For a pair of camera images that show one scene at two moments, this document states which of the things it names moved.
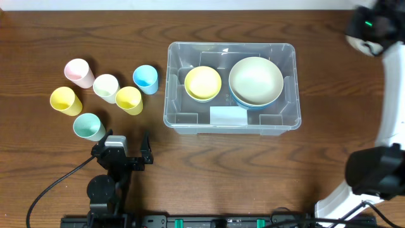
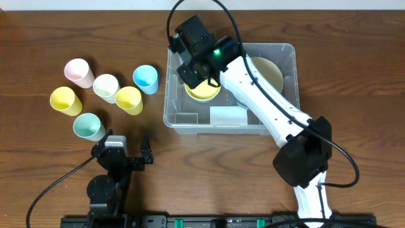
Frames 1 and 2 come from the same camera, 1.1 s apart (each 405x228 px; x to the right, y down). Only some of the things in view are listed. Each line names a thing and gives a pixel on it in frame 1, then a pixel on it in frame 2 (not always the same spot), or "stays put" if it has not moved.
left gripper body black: (134, 165) stays put
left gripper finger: (146, 151) stays put
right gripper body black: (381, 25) → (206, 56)
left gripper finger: (109, 133) stays put
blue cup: (145, 77) stays put
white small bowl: (367, 47) → (203, 92)
